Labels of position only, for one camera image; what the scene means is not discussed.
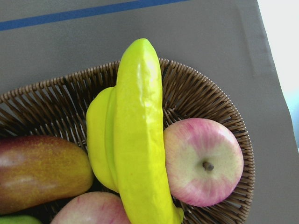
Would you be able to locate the green pear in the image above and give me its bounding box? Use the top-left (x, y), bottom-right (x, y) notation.
top-left (0, 215), bottom-right (42, 224)

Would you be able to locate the yellow banana lower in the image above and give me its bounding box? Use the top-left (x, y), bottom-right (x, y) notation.
top-left (86, 38), bottom-right (184, 224)

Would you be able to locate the orange red mango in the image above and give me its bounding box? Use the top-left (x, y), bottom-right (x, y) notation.
top-left (0, 135), bottom-right (93, 215)

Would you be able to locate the pink peach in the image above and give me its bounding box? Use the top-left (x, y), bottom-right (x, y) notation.
top-left (51, 192), bottom-right (130, 224)
top-left (164, 118), bottom-right (244, 207)

